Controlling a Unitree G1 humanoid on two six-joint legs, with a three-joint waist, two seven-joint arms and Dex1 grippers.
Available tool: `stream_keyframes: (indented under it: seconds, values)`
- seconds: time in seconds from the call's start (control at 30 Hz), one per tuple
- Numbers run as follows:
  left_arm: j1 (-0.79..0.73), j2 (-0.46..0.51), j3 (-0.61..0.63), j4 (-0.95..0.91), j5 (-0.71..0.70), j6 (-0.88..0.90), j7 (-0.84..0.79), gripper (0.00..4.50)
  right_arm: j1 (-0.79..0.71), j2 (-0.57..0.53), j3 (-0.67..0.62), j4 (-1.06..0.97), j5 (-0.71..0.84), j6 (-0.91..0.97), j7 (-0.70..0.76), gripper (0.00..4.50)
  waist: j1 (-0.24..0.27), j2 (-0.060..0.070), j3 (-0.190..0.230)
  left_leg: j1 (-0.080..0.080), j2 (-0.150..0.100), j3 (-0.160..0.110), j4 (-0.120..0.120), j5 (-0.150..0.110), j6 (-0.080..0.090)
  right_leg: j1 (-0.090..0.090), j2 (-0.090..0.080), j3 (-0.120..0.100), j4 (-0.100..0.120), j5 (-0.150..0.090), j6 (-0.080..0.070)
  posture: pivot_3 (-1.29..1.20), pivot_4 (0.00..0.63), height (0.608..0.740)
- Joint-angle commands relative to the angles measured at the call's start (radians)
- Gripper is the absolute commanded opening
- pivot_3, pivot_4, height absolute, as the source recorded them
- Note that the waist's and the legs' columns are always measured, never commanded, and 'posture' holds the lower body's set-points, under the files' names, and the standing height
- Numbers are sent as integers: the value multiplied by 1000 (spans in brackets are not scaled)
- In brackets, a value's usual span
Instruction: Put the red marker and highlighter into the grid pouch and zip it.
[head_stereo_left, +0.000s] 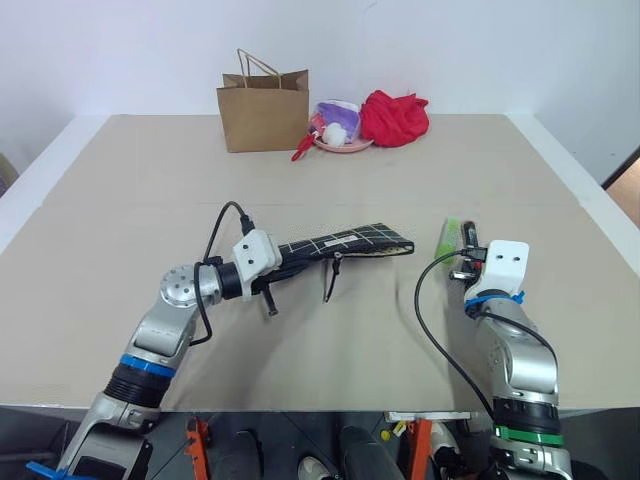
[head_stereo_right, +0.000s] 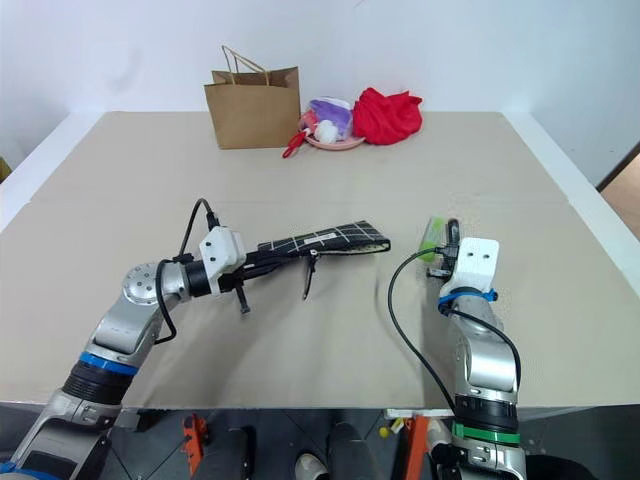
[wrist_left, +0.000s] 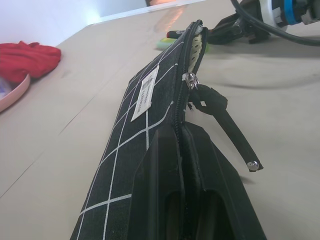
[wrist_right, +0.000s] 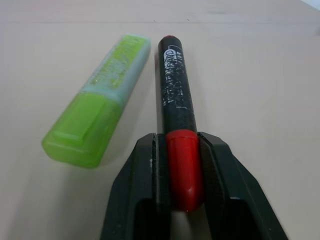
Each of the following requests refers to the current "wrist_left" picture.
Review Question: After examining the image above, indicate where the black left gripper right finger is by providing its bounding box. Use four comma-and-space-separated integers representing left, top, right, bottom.
180, 121, 268, 240

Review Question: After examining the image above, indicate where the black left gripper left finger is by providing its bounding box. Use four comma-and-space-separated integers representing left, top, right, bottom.
129, 128, 187, 240

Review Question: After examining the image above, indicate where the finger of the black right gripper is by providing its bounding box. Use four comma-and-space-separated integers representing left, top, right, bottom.
215, 12, 241, 30
206, 27, 251, 45

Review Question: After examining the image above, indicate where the black grid pouch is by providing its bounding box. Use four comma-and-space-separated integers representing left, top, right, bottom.
68, 19, 265, 240

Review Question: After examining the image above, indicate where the green yellow highlighter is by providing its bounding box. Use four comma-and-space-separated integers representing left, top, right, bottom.
156, 37, 174, 50

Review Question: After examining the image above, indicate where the pink plate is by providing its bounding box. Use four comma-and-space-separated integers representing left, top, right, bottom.
0, 73, 32, 113

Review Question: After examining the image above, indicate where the red cloth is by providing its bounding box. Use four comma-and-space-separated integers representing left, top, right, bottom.
0, 40, 62, 84

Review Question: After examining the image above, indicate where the purple white item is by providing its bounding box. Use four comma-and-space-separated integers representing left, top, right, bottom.
0, 76, 14, 99

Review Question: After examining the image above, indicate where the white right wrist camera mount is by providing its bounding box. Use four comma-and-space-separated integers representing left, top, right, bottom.
259, 0, 289, 29

